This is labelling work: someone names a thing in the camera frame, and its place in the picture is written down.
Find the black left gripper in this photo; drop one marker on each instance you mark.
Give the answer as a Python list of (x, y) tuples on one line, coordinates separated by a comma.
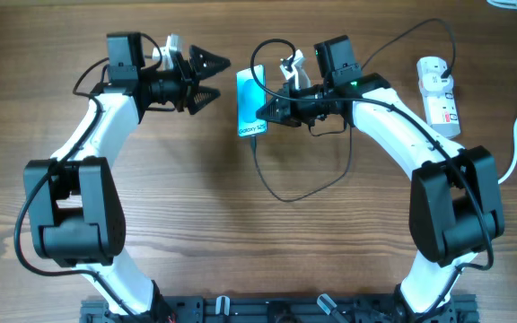
[(185, 82)]

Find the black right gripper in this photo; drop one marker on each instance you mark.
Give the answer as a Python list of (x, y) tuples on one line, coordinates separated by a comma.
[(294, 104)]

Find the blue screen Galaxy smartphone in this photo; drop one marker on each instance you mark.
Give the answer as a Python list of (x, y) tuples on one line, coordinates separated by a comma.
[(250, 97)]

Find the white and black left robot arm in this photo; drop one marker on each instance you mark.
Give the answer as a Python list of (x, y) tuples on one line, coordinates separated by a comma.
[(72, 204)]

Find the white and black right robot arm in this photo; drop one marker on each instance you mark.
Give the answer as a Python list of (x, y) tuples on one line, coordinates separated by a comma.
[(455, 209)]

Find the white USB charger plug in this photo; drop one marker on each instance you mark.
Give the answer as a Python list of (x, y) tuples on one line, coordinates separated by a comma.
[(432, 84)]

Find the white power strip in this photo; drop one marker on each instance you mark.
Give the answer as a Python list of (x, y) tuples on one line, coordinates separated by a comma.
[(441, 113)]

